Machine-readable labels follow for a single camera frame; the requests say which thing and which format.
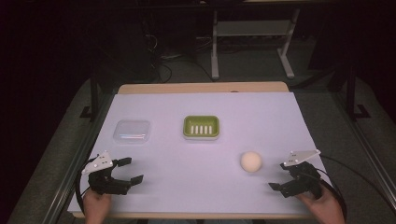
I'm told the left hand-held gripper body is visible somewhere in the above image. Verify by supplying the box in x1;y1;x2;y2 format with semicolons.
81;150;126;196

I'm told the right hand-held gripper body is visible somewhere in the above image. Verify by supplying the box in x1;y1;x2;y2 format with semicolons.
279;148;323;201

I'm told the person's left hand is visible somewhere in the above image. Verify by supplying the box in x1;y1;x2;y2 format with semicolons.
81;188;113;224

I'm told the person's right hand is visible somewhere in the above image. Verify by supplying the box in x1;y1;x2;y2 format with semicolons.
294;185;347;224

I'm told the clear plastic lid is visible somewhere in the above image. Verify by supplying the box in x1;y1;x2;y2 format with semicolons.
112;119;151;146

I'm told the round cream soap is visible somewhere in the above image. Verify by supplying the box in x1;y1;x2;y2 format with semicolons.
239;150;263;174

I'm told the white table cover sheet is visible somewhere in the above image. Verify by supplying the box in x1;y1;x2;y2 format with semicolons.
67;91;332;217

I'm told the black metal stand leg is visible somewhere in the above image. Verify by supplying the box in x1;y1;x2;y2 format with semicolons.
345;63;372;121
79;77;101;122

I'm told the green soap dish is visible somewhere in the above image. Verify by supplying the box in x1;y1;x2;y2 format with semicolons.
182;115;221;141

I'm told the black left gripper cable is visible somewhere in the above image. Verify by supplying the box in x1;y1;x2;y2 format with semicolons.
75;157;98;214

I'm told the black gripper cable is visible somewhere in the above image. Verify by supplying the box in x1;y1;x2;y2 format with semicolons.
75;157;98;214
315;154;396;221

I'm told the aluminium frame rail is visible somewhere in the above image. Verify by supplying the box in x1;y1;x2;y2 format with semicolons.
330;91;396;203
40;92;117;224

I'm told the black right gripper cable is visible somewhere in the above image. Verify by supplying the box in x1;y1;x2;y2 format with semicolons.
315;154;396;221

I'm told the bundle of floor cables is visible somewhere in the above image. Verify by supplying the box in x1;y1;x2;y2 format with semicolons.
141;32;216;84

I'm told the white metal desk frame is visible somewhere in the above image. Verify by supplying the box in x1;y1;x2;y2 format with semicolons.
210;8;302;81

